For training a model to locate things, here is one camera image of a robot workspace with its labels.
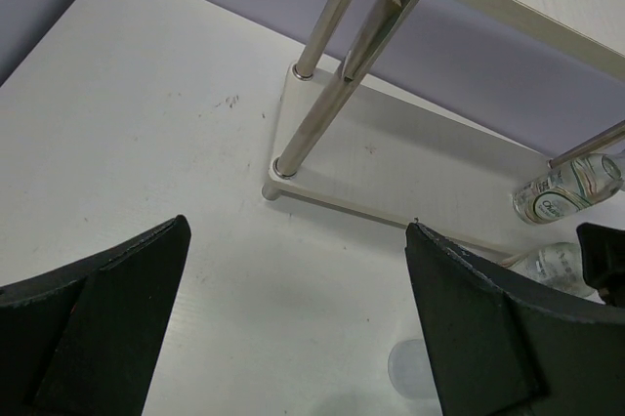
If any Pocari Sweat bottle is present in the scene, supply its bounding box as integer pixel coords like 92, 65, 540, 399
388, 339, 437, 400

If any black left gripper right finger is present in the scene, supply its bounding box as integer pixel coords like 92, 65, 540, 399
405, 223, 624, 415

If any Chang soda water bottle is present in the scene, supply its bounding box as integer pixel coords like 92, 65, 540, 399
512, 151, 624, 225
500, 242, 595, 298

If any white two-tier shelf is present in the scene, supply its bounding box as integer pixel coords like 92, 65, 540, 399
263, 0, 624, 254

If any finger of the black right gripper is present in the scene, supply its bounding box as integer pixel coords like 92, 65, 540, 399
576, 223, 625, 307

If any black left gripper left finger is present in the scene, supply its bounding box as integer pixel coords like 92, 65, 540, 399
1, 215, 190, 415

